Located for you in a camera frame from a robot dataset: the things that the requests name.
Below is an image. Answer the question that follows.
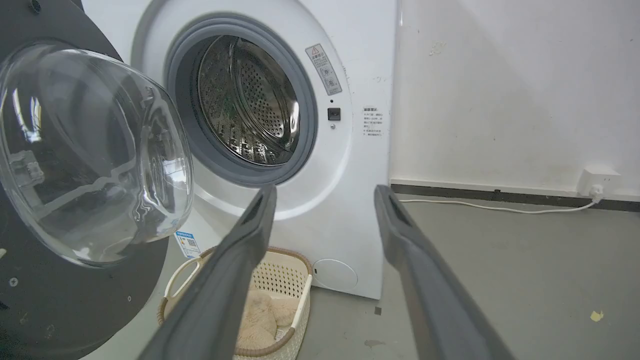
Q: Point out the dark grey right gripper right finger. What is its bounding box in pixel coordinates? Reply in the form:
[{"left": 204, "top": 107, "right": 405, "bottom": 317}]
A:
[{"left": 374, "top": 184, "right": 516, "bottom": 360}]

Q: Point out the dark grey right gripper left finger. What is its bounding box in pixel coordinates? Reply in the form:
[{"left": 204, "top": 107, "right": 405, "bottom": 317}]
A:
[{"left": 137, "top": 184, "right": 278, "bottom": 360}]

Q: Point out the black washing machine door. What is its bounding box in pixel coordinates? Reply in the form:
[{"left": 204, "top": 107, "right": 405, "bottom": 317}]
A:
[{"left": 0, "top": 0, "right": 195, "bottom": 360}]

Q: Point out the white front-load washing machine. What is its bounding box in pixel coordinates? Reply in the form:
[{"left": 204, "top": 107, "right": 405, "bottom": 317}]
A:
[{"left": 80, "top": 0, "right": 399, "bottom": 360}]

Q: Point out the beige fluffy cloth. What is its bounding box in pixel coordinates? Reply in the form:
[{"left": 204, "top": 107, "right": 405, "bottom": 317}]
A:
[{"left": 235, "top": 290, "right": 298, "bottom": 352}]

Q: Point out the blue energy label sticker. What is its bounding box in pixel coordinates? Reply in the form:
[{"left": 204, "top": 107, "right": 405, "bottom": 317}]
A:
[{"left": 174, "top": 231, "right": 202, "bottom": 259}]

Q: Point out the white woven laundry basket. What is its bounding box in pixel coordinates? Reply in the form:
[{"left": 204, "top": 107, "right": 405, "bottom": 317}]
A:
[{"left": 157, "top": 245, "right": 314, "bottom": 360}]

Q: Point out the grey warning label sticker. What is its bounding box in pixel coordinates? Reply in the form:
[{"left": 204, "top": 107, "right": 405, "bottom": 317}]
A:
[{"left": 305, "top": 43, "right": 343, "bottom": 96}]

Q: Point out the white power cable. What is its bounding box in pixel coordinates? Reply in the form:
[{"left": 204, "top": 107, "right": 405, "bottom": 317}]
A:
[{"left": 398, "top": 186, "right": 605, "bottom": 215}]

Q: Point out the white wall socket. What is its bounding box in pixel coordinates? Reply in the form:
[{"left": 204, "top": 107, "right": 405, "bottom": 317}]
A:
[{"left": 576, "top": 167, "right": 622, "bottom": 198}]

